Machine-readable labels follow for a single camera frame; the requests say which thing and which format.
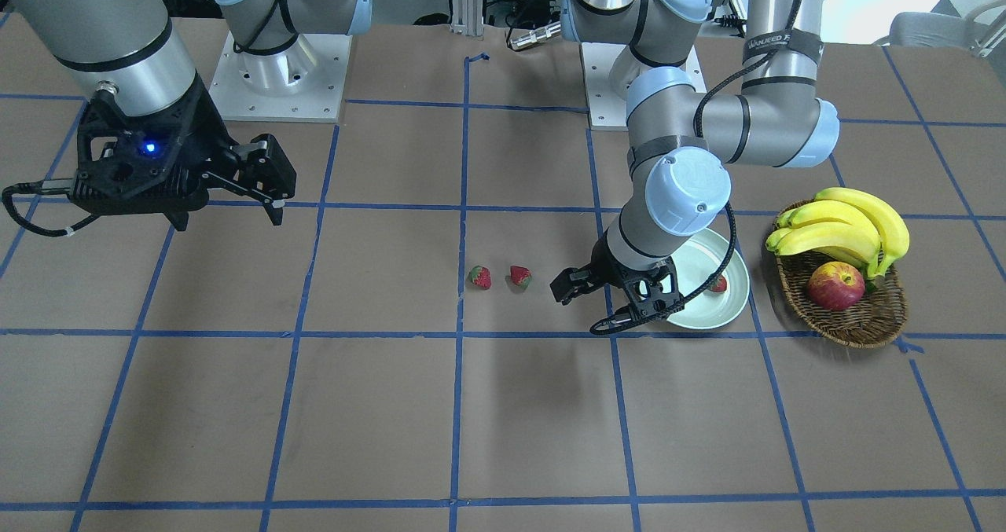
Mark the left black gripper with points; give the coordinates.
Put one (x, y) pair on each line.
(607, 267)

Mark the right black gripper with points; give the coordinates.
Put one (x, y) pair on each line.
(202, 133)

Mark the silver metal connector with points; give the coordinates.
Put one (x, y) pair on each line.
(534, 37)

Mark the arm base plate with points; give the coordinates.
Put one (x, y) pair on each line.
(304, 83)
(617, 82)

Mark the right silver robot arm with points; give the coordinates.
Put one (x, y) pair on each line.
(132, 44)

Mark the pale green plate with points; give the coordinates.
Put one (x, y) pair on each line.
(694, 261)

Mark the brown wicker basket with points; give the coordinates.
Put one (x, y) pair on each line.
(877, 319)

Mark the aluminium frame post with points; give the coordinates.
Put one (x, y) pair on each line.
(467, 18)

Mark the yellow banana bunch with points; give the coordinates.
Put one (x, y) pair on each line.
(847, 224)

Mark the red yellow apple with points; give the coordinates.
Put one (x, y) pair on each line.
(836, 286)

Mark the red strawberry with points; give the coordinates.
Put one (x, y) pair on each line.
(480, 277)
(520, 276)
(721, 285)

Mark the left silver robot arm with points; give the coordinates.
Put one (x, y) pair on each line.
(682, 140)

